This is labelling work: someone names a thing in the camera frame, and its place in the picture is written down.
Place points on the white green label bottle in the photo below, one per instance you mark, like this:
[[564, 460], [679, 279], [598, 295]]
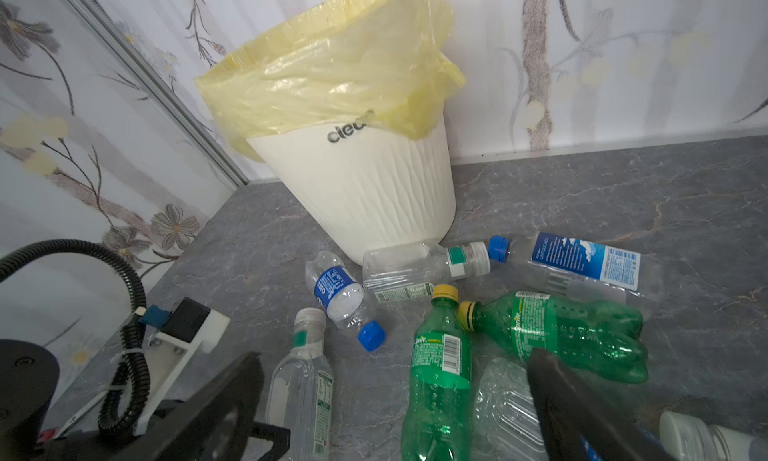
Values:
[[686, 437]]

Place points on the green soda bottle upright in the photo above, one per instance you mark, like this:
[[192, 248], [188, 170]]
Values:
[[437, 422]]

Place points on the white plastic waste bin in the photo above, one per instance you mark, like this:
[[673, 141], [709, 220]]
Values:
[[368, 188]]

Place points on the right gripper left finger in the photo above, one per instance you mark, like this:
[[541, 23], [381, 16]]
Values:
[[216, 423]]

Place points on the clear bottle white cap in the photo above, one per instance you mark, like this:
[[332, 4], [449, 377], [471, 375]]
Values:
[[301, 390]]

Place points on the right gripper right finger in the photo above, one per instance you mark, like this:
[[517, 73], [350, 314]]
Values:
[[575, 423]]

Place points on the clear bottle blue label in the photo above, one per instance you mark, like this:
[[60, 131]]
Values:
[[504, 414]]

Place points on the clear bottle green cap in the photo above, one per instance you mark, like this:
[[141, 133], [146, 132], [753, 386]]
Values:
[[412, 271]]

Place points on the green soda bottle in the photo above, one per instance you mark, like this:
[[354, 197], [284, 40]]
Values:
[[437, 422], [601, 337]]

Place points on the Pepsi label clear bottle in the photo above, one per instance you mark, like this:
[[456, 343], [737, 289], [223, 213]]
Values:
[[344, 300]]

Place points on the small blue label bottle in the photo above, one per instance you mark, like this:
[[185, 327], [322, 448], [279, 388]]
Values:
[[582, 270]]

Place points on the yellow bin liner bag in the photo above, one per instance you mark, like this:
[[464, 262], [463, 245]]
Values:
[[379, 62]]

